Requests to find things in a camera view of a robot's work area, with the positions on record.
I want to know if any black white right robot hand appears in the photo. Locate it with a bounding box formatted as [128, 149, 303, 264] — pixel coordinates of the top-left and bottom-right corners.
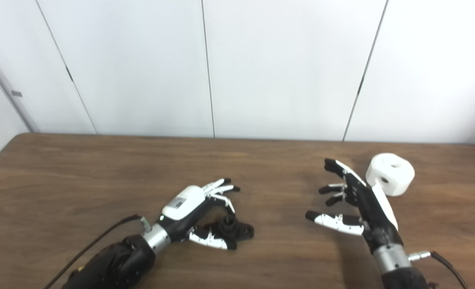
[305, 158, 404, 254]

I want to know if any black flanged holder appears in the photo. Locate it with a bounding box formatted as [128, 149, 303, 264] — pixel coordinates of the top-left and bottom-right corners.
[203, 215, 255, 243]

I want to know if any round white piece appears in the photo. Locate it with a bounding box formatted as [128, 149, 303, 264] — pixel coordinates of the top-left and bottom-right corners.
[365, 153, 415, 197]

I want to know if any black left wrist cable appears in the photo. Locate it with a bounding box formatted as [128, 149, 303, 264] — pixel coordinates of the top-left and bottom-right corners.
[43, 215, 153, 289]

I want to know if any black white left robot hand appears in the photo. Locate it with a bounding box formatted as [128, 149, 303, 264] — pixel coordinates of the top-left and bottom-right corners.
[157, 178, 241, 250]

